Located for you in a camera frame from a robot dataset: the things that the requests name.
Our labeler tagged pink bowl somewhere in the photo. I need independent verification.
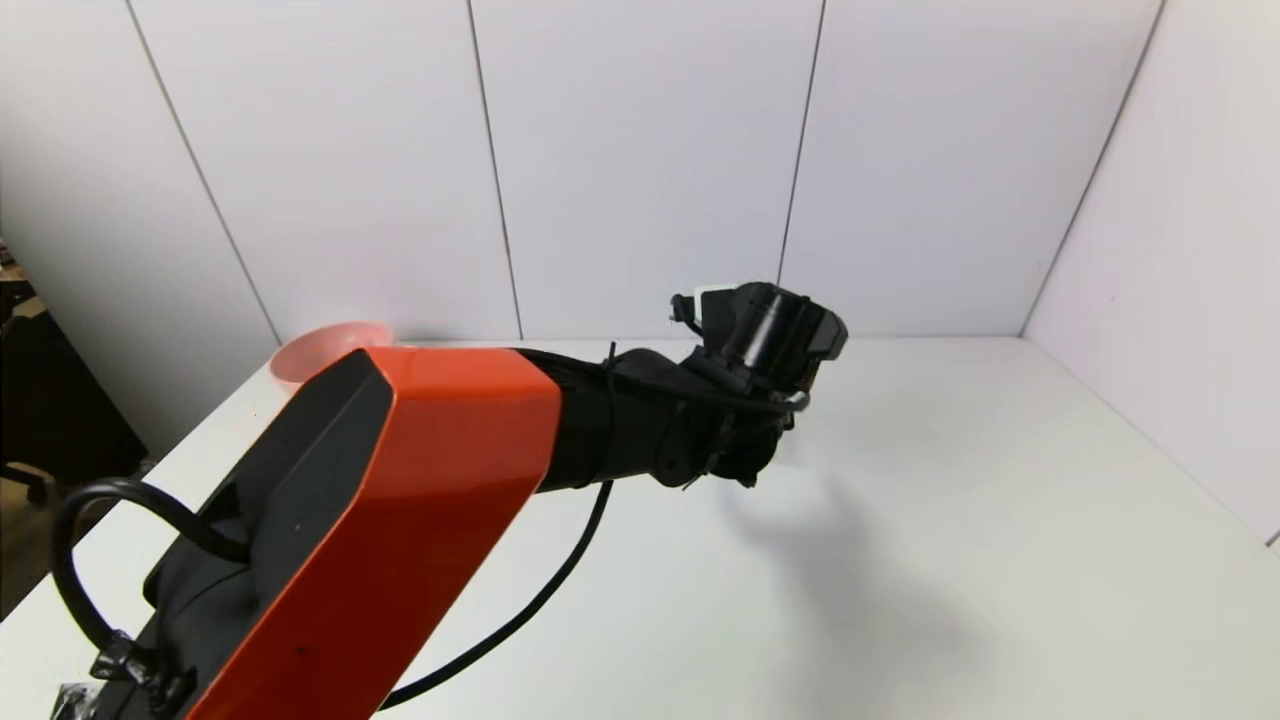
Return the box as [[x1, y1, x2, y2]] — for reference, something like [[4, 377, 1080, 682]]
[[272, 321, 396, 389]]

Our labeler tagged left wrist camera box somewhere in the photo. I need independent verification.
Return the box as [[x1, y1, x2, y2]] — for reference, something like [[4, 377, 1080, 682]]
[[672, 284, 746, 326]]

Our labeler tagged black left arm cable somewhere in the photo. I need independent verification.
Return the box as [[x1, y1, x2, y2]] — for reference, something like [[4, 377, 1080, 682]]
[[380, 480, 613, 711]]

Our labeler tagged black right arm cable loop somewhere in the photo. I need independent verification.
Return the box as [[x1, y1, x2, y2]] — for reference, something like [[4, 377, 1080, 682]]
[[50, 478, 251, 661]]

